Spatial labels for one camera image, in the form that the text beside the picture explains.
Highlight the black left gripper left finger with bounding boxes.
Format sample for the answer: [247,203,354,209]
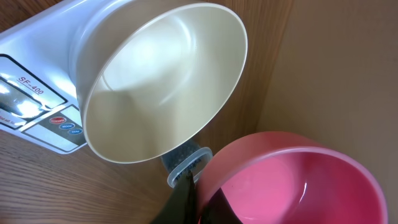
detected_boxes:
[151,171,197,224]

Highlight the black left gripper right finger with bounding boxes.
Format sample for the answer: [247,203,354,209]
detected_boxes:
[200,189,242,224]

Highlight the pink scoop blue handle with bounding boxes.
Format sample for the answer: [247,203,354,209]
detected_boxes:
[196,131,388,223]

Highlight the white bowl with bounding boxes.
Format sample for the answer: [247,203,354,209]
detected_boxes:
[69,0,248,164]

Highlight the white digital kitchen scale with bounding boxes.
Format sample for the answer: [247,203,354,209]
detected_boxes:
[1,0,102,154]

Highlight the black beans in container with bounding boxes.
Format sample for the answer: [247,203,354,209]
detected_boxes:
[164,140,208,181]

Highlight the clear plastic bean container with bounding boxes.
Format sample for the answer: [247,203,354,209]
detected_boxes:
[160,139,214,189]

